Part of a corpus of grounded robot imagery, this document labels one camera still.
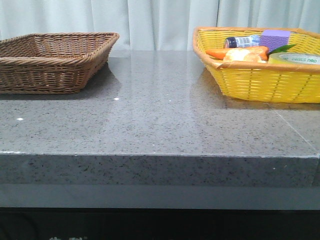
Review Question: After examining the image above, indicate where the yellow tape roll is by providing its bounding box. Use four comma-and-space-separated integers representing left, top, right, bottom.
268, 52, 320, 65

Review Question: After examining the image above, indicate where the orange toy carrot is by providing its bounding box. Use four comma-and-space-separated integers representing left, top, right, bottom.
205, 43, 298, 61

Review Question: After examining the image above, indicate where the white curtain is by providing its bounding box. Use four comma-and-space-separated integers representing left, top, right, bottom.
0, 0, 320, 51

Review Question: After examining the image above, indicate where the yellow woven plastic basket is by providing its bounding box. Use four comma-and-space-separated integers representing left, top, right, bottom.
192, 26, 320, 104

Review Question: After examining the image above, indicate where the small blue-label bottle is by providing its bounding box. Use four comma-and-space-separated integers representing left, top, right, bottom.
223, 35, 261, 49

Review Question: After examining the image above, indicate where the toy bread loaf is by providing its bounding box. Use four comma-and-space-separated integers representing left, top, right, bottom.
223, 47, 268, 63

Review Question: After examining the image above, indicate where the brown wicker basket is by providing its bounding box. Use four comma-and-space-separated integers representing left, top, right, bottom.
0, 32, 120, 95

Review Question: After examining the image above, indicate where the purple foam block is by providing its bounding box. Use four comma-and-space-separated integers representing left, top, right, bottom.
260, 29, 291, 52

